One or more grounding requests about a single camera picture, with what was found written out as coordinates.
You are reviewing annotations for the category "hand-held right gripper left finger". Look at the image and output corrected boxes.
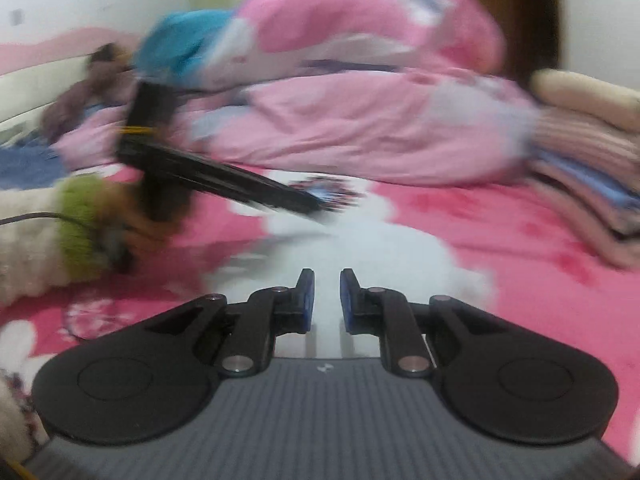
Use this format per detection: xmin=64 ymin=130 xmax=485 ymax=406
xmin=145 ymin=267 xmax=317 ymax=378

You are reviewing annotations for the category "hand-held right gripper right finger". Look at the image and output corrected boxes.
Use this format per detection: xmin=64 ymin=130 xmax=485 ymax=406
xmin=338 ymin=267 xmax=508 ymax=378

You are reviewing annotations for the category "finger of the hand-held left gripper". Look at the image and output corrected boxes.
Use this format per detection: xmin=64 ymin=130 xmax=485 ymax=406
xmin=224 ymin=177 xmax=322 ymax=218
xmin=224 ymin=161 xmax=322 ymax=208

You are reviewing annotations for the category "white shirt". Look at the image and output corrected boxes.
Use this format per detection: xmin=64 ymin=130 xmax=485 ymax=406
xmin=205 ymin=205 xmax=497 ymax=361

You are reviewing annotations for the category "stack of folded clothes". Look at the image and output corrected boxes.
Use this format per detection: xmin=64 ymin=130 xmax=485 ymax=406
xmin=529 ymin=67 xmax=640 ymax=272

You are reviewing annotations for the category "person's left hand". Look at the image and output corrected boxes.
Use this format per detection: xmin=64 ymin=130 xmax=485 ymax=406
xmin=97 ymin=181 xmax=195 ymax=247

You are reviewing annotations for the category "pink floral duvet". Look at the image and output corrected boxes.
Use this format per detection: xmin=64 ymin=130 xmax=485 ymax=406
xmin=50 ymin=0 xmax=547 ymax=189

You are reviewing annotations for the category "brown plush toy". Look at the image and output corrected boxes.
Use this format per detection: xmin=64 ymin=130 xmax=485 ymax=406
xmin=40 ymin=42 xmax=142 ymax=142

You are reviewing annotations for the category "teal pillow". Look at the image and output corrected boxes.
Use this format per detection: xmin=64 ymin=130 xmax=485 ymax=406
xmin=132 ymin=8 xmax=242 ymax=92

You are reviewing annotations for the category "blue cloth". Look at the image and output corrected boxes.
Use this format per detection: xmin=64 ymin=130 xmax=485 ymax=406
xmin=0 ymin=144 xmax=67 ymax=192

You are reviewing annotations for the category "pink and cream headboard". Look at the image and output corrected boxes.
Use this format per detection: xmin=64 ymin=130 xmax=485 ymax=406
xmin=0 ymin=26 xmax=147 ymax=132

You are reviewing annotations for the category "pink flowered bed sheet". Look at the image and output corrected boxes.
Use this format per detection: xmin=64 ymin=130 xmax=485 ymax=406
xmin=0 ymin=160 xmax=640 ymax=411

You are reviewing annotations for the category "dark brown door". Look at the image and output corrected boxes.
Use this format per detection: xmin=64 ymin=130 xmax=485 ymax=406
xmin=447 ymin=0 xmax=572 ymax=87

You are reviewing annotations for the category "black cable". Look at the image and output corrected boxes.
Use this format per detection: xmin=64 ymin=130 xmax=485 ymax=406
xmin=0 ymin=211 xmax=69 ymax=227

